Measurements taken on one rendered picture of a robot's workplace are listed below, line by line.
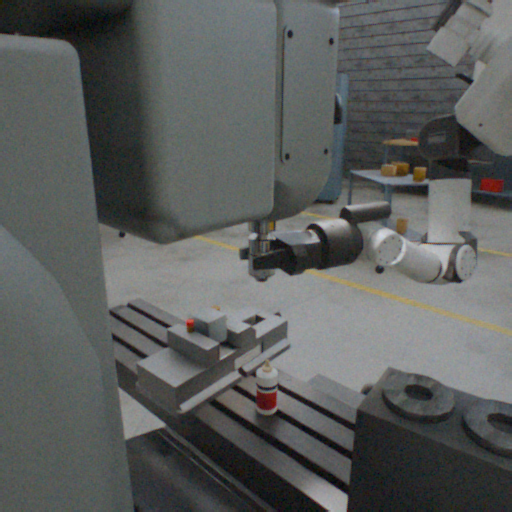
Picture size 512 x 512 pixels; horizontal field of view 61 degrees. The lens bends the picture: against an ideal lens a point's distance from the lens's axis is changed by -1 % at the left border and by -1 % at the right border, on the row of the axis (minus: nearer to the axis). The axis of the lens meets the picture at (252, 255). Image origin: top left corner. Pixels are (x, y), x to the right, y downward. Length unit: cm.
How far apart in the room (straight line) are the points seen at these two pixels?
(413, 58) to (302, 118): 815
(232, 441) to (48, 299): 55
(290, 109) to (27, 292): 41
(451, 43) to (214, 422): 83
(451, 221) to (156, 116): 77
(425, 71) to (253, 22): 815
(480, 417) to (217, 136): 45
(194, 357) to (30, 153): 64
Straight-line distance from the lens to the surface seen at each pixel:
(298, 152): 62
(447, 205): 107
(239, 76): 50
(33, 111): 33
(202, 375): 88
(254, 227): 72
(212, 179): 48
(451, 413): 63
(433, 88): 856
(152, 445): 93
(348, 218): 81
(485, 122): 96
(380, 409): 61
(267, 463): 79
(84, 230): 35
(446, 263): 103
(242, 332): 92
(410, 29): 885
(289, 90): 60
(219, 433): 84
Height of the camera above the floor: 148
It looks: 19 degrees down
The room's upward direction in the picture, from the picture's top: straight up
